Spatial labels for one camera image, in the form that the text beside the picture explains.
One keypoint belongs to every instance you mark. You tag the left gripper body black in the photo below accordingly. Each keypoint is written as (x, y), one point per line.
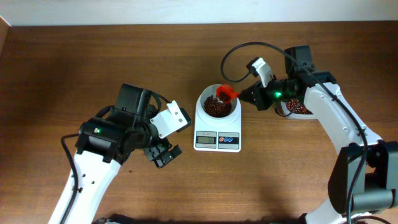
(152, 113)

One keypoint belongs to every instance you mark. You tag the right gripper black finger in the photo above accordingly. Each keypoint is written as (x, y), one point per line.
(247, 99)
(248, 91)

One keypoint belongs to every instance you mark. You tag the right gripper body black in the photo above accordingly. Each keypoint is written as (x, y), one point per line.
(259, 94)

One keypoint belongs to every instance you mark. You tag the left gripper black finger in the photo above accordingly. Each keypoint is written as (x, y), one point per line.
(167, 156)
(158, 149)

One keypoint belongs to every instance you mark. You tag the orange measuring scoop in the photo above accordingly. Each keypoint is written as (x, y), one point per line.
(226, 93)

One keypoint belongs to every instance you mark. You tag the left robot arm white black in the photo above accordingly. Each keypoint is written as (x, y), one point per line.
(105, 142)

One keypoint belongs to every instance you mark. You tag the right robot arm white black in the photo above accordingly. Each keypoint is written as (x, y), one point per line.
(363, 181)

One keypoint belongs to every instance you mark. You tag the white digital kitchen scale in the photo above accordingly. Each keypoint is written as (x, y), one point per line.
(217, 135)

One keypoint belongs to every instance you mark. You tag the red adzuki beans in container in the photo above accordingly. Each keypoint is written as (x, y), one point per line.
(296, 107)

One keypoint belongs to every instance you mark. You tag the clear plastic bean container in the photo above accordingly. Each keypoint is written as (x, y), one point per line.
(290, 115)

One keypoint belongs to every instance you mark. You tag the red beans in bowl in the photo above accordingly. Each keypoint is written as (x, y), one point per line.
(215, 108)

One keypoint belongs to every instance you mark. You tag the white round bowl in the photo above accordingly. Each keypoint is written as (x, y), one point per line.
(211, 90)

